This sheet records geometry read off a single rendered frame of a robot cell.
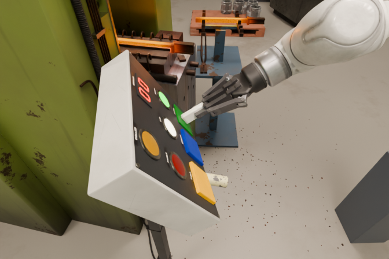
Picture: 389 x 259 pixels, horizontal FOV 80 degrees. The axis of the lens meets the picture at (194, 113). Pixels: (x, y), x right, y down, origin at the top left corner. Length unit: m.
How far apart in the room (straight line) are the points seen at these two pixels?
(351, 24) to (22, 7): 0.63
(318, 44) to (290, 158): 1.56
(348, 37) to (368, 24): 0.03
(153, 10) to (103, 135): 0.93
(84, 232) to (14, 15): 1.29
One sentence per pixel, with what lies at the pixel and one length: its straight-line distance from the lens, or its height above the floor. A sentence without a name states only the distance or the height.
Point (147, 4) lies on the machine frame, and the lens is 1.25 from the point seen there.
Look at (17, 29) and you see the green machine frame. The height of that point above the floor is 1.23.
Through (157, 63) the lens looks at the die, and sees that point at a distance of 0.95.
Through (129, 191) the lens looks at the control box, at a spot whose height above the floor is 1.15.
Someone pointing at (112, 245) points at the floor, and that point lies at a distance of 1.60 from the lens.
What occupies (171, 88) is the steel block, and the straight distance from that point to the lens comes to 0.95.
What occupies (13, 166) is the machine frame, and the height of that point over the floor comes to 0.63.
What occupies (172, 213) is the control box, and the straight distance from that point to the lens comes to 0.44.
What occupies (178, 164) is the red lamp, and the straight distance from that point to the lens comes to 0.44.
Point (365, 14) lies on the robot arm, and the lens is 0.44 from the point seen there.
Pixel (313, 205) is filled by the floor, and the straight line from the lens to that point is 1.79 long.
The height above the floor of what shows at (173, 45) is 1.01.
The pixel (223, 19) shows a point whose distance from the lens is 1.47.
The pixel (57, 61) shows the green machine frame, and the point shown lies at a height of 1.16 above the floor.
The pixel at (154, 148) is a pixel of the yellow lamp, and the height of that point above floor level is 1.16.
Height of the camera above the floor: 1.45
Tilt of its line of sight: 42 degrees down
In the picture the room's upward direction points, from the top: straight up
